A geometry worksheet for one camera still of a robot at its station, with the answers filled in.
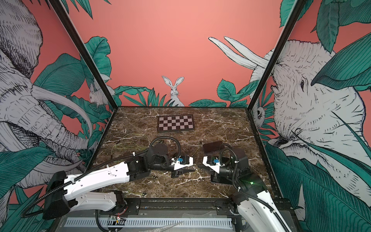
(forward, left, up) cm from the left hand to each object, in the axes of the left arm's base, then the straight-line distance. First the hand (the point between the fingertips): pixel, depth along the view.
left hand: (194, 164), depth 64 cm
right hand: (+1, -3, -2) cm, 4 cm away
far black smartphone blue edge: (+23, -16, -27) cm, 39 cm away
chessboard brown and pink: (+42, +14, -22) cm, 49 cm away
